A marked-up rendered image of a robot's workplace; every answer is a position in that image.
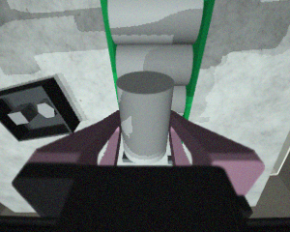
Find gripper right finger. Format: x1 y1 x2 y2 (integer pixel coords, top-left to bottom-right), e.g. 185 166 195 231
168 110 265 197

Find black open tray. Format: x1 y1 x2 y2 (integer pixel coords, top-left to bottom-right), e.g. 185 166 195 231
0 77 80 142

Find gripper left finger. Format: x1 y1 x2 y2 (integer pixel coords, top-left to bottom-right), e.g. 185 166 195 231
25 110 122 165

